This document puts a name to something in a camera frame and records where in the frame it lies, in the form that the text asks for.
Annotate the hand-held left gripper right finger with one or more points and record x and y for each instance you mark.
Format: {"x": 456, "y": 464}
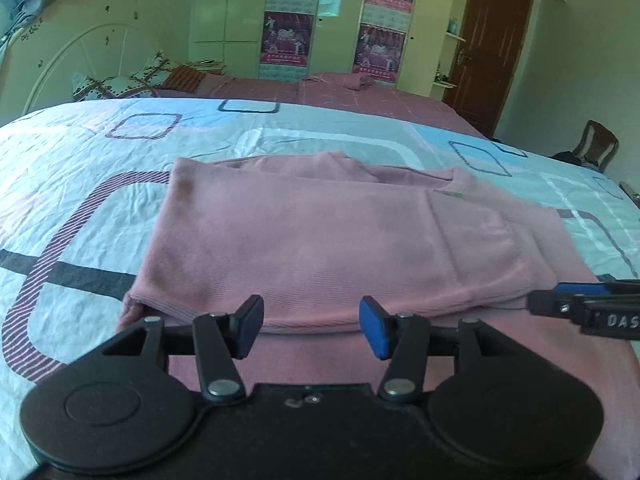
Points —
{"x": 373, "y": 327}

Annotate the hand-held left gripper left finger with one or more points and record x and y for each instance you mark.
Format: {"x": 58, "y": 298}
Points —
{"x": 250, "y": 327}

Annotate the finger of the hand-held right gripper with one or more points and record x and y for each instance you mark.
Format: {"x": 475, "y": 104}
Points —
{"x": 580, "y": 287}
{"x": 555, "y": 304}

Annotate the pink knit garment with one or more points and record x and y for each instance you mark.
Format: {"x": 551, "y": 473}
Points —
{"x": 310, "y": 240}

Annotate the dark clothes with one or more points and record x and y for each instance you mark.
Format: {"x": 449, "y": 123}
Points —
{"x": 567, "y": 156}

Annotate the wooden side table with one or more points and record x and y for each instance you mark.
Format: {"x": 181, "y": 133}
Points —
{"x": 630, "y": 191}

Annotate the wooden chair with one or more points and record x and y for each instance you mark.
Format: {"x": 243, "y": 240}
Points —
{"x": 597, "y": 142}

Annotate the patterned light bed sheet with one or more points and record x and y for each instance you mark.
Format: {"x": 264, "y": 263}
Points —
{"x": 75, "y": 200}

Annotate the pink checked bed sheet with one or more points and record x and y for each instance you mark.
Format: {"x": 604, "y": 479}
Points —
{"x": 350, "y": 102}

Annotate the folded pink cloth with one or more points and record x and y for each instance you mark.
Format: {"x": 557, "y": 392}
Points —
{"x": 350, "y": 81}

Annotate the brown wooden door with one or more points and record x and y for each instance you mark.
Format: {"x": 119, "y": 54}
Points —
{"x": 492, "y": 45}

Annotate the orange striped pillow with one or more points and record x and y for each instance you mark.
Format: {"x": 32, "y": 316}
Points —
{"x": 184, "y": 77}

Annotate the stack of papers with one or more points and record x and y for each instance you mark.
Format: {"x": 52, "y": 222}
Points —
{"x": 210, "y": 66}

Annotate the small embroidered white pillow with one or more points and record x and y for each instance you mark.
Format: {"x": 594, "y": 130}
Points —
{"x": 152, "y": 67}

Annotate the large embroidered white pillow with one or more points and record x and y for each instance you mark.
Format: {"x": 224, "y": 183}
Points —
{"x": 107, "y": 89}

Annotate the cream corner shelf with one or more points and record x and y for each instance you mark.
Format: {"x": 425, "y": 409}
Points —
{"x": 452, "y": 30}

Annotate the cream wardrobe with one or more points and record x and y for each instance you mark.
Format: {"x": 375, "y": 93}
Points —
{"x": 335, "y": 25}

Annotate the cream rounded headboard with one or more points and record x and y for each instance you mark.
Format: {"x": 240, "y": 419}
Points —
{"x": 85, "y": 40}

